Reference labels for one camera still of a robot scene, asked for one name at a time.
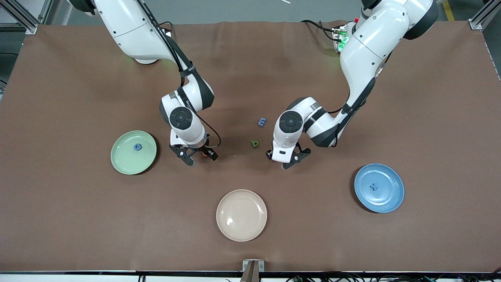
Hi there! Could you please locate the beige plate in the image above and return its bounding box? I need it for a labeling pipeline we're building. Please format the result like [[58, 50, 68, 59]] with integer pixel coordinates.
[[216, 189, 268, 242]]

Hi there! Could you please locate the brown table mat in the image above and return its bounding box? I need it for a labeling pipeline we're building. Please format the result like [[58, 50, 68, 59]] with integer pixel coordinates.
[[0, 20, 501, 273]]

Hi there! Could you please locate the light green plate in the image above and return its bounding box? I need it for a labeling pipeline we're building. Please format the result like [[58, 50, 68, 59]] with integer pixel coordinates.
[[110, 130, 157, 175]]

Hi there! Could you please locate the blue plate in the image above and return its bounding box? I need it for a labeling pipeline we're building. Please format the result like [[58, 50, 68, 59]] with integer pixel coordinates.
[[354, 163, 405, 213]]

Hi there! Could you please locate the tan camera support pole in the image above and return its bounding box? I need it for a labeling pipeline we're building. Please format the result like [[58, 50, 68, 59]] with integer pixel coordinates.
[[240, 261, 260, 282]]

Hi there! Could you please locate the metal base connector bracket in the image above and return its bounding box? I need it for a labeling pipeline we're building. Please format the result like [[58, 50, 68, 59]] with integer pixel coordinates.
[[333, 24, 349, 53]]

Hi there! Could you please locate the aluminium frame post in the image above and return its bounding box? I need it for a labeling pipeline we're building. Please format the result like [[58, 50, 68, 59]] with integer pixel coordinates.
[[469, 0, 501, 31], [0, 0, 53, 35]]

